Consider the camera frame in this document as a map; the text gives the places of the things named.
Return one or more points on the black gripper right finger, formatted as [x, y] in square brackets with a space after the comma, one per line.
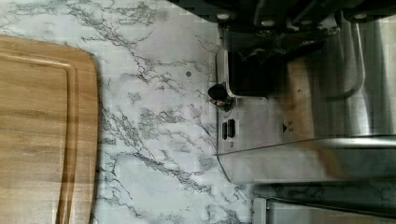
[370, 10]

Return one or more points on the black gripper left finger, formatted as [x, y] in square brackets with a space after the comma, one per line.
[290, 25]

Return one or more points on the stainless steel slot toaster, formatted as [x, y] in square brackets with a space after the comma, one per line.
[330, 116]

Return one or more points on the stainless steel toaster oven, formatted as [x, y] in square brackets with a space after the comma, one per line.
[351, 202]

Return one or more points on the wooden cutting board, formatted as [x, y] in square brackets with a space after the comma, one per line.
[49, 130]

